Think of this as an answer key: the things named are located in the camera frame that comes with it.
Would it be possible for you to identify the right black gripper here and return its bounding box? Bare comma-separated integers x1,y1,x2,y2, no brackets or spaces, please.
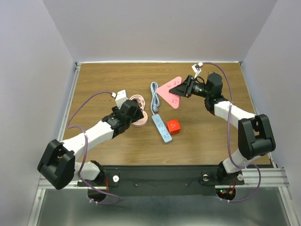
169,75,211,98

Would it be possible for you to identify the pink triangular power strip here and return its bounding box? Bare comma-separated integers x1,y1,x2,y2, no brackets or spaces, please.
157,76,182,109

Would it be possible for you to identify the pink round power strip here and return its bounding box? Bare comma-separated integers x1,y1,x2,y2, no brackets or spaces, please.
131,111,148,128

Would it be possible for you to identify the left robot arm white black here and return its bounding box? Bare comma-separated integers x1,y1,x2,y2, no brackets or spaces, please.
37,100,143,190

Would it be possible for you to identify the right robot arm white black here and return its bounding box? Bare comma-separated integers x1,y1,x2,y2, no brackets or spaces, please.
169,73,276,184

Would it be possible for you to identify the red cube socket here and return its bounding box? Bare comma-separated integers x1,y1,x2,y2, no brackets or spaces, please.
166,119,181,135

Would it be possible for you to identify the blue power strip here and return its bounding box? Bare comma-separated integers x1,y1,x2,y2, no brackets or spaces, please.
151,114,172,143

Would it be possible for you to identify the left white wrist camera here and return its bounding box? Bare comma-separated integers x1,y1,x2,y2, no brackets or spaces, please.
111,89,128,109

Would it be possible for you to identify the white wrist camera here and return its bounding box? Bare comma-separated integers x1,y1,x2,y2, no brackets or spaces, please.
191,62,203,79
111,89,128,109

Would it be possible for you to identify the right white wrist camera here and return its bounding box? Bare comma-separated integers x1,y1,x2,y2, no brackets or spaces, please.
191,62,203,79

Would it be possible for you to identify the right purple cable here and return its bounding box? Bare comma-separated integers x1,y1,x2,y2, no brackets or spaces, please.
199,62,261,203

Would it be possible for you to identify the purple cable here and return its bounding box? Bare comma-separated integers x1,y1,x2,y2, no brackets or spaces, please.
199,62,261,203
66,91,122,205

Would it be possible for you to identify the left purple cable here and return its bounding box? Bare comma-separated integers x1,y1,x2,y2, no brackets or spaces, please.
66,91,122,205

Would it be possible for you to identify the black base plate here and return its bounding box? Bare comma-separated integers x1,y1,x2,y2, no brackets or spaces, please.
77,164,245,197

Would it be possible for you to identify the aluminium rail frame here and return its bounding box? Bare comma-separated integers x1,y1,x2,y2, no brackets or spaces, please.
28,61,290,226

